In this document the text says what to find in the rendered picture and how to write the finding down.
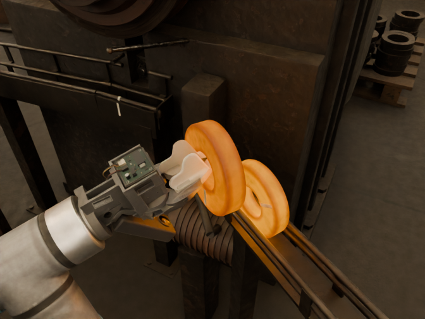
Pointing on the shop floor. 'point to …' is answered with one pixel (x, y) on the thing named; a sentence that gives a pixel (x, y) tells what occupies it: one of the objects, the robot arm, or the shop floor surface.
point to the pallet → (393, 57)
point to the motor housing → (200, 258)
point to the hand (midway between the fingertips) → (212, 159)
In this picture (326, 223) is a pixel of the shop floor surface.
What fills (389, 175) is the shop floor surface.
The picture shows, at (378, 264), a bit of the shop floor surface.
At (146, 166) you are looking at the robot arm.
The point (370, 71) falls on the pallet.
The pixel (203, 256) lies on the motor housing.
